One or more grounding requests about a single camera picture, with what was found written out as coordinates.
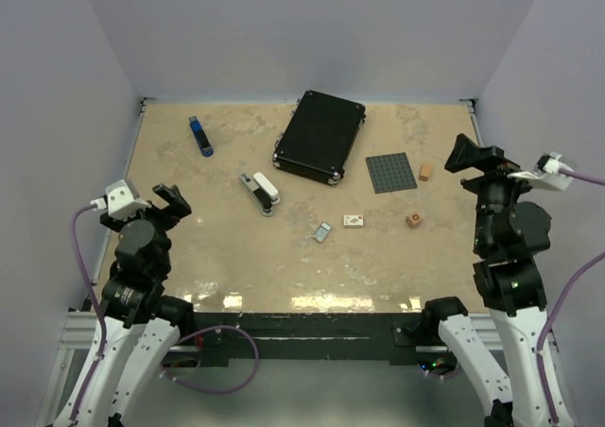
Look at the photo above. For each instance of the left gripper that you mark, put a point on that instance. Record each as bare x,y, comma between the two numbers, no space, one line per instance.
176,209

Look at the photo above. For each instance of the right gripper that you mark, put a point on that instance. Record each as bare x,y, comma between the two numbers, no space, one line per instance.
467,152

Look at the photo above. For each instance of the black and silver stapler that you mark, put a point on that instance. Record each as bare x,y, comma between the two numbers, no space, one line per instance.
257,194

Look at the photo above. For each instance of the white staples box sleeve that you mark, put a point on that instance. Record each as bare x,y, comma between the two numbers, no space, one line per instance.
353,221

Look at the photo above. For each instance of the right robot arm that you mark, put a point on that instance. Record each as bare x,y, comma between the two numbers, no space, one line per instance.
509,233

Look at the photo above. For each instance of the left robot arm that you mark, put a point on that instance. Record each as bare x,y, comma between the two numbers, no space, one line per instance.
143,250

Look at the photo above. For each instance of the blue stapler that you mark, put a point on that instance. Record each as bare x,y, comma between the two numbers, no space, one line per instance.
201,138

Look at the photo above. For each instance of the plain wooden block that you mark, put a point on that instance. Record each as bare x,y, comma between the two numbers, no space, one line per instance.
425,171

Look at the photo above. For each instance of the grey studded baseplate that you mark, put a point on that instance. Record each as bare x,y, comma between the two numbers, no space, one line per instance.
390,173

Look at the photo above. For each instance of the black hard case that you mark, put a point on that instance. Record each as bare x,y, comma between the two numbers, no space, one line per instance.
319,137

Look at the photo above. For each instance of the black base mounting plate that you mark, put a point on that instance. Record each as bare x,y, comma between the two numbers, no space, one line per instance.
390,337

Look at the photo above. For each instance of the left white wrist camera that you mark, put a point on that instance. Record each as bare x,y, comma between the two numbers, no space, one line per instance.
121,201

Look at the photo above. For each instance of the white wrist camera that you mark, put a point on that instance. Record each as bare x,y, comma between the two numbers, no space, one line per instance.
548,173
121,201

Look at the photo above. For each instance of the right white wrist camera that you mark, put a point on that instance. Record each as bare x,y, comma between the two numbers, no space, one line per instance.
548,173

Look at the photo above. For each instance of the wooden block with red ring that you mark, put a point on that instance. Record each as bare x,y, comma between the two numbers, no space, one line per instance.
414,220

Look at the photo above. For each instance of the aluminium frame rail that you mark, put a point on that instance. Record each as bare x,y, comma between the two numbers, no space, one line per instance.
71,337

